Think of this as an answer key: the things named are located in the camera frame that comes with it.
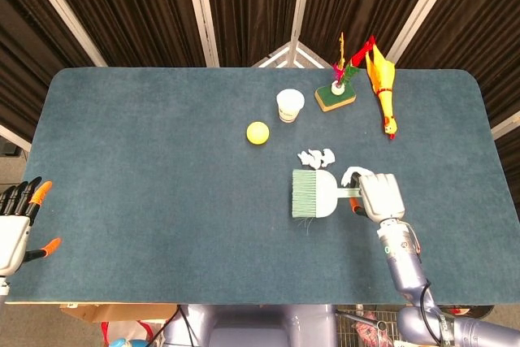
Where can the blue round object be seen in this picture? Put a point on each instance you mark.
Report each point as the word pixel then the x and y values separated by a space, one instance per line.
pixel 126 342

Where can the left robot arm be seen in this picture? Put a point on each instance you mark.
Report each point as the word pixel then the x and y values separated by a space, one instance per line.
pixel 2 290

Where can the yellow ball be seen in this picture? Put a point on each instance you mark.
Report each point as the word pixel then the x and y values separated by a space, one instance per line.
pixel 257 133

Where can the colourful feather shuttlecock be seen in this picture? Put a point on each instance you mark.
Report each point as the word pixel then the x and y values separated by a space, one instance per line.
pixel 341 79

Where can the green and yellow sponge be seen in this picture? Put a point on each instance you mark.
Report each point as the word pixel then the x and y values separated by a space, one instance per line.
pixel 335 98

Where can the long white paper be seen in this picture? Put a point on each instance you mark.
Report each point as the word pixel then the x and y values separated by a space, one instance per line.
pixel 350 174

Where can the brown cardboard box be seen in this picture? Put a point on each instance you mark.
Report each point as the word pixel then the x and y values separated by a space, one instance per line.
pixel 118 311

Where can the yellow rubber chicken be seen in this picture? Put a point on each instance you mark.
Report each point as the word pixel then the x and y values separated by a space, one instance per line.
pixel 382 79

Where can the light green hand brush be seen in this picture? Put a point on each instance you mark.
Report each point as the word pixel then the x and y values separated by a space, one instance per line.
pixel 315 194

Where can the grey robot torso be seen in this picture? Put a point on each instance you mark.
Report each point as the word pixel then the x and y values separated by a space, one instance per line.
pixel 252 326

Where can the dark brown curtain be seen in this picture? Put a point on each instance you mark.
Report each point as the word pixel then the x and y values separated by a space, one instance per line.
pixel 142 9

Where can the red and white bag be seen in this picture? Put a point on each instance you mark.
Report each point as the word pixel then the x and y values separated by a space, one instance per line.
pixel 126 332

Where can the blue felt table mat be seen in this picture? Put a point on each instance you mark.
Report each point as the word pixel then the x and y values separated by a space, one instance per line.
pixel 162 200

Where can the white frame base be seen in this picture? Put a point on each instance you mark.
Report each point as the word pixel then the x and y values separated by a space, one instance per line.
pixel 290 56

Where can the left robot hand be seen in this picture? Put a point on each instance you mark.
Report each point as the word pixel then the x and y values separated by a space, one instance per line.
pixel 14 233

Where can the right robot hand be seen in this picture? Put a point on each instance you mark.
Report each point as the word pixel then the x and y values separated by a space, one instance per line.
pixel 382 196

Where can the white paper cup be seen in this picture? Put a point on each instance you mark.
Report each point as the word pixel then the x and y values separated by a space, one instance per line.
pixel 289 105

